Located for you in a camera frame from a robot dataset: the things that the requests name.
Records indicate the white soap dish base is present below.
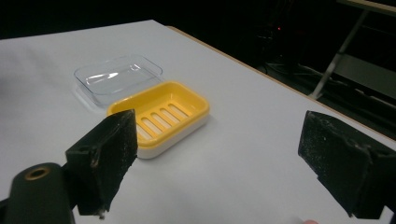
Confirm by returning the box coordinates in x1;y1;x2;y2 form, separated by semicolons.
135;113;210;160

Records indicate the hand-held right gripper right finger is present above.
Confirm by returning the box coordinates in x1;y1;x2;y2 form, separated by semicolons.
297;109;396;219

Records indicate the grey metal stand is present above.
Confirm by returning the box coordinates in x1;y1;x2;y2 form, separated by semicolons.
308;0;396;101

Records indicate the clear plastic soap dish lid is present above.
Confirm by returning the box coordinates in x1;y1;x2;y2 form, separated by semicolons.
73;54;164;109

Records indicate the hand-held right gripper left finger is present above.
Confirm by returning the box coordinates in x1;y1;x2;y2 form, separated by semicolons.
64;108;139;219

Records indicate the yellow soap dish tray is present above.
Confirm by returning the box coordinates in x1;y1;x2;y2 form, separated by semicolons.
106;80;210;149

